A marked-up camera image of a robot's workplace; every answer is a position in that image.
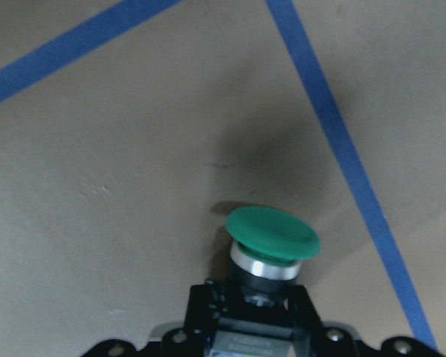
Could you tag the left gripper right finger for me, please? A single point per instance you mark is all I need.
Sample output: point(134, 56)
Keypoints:
point(303, 314)

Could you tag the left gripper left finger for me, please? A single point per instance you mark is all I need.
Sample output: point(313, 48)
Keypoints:
point(203, 309)

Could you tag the green button with blue base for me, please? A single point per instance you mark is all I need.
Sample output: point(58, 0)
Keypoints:
point(267, 251)

